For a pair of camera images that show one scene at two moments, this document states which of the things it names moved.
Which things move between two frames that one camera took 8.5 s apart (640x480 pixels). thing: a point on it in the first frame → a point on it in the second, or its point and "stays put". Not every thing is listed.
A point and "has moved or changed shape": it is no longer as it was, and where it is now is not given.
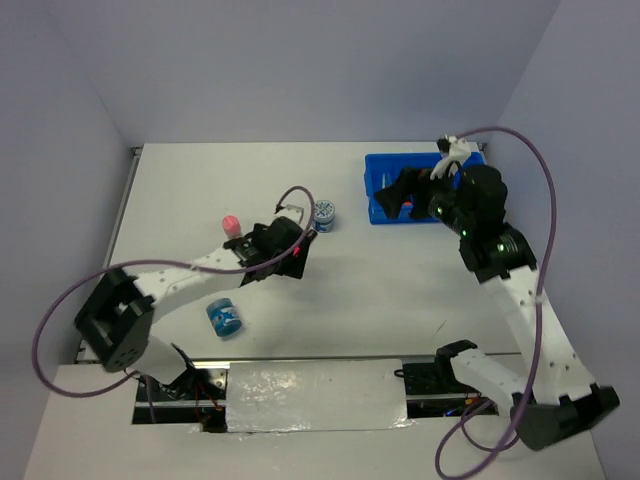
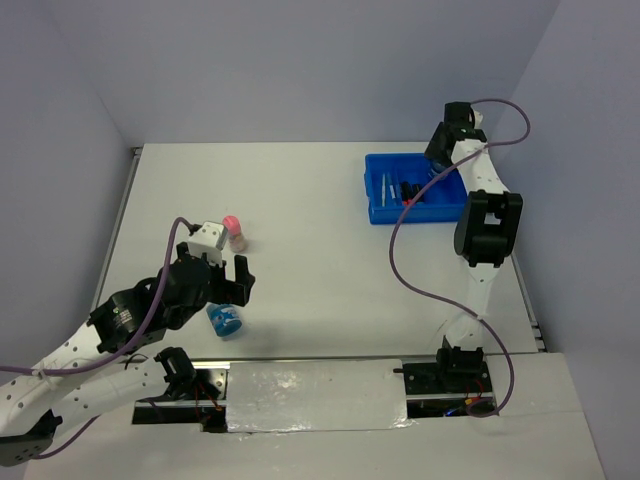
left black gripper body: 293,266 → 215,292
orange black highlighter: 407,207 has moved or changed shape
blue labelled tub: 224,316 stays put
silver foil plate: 316,395 stays put
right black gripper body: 439,195 → 435,147
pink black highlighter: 309,237 has moved or changed shape
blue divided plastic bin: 379,168 stays put
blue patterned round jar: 324,216 has moved or changed shape
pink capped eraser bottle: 231,226 stays put
